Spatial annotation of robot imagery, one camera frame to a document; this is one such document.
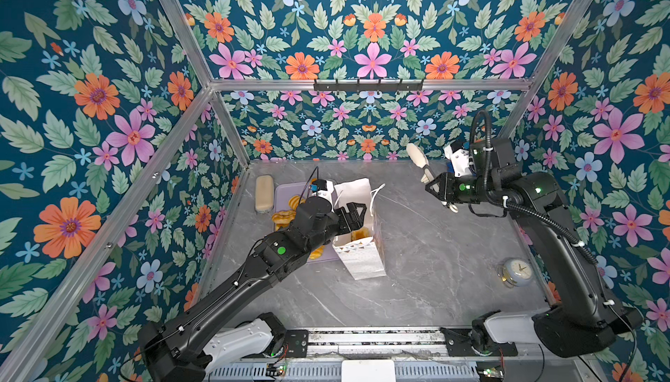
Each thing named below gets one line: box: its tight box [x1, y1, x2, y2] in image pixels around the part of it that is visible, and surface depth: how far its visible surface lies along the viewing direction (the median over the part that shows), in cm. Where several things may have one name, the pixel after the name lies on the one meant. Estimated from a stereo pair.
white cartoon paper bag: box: [332, 177, 387, 281], surface depth 75 cm
